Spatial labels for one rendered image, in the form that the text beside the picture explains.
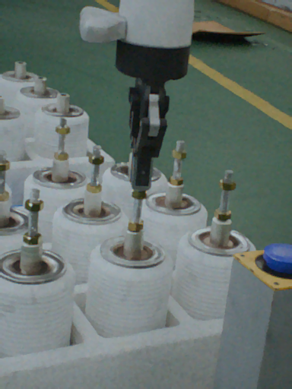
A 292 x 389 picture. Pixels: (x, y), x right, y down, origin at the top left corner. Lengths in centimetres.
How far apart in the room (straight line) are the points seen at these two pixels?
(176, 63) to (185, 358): 33
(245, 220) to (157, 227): 68
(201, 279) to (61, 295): 18
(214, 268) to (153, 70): 26
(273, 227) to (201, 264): 75
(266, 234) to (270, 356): 86
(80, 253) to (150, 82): 27
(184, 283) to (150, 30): 32
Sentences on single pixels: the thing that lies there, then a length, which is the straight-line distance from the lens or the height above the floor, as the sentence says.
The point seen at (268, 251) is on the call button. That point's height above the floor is 33.
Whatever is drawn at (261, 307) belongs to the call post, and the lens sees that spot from 71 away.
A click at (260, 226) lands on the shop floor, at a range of 161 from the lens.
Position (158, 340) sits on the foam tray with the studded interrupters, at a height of 18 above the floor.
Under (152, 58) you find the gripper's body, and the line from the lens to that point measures 74.
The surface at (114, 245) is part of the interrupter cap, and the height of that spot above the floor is 25.
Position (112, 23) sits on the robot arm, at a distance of 74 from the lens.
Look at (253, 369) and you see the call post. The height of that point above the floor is 22.
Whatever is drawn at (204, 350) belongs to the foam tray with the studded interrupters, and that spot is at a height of 16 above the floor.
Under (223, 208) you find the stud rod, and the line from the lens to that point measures 89.
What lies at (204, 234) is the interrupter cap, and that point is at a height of 25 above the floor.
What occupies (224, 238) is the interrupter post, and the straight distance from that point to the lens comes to 90.
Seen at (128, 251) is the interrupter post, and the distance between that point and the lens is 85.
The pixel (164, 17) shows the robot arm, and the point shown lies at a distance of 74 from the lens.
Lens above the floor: 63
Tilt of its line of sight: 22 degrees down
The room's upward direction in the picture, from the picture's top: 6 degrees clockwise
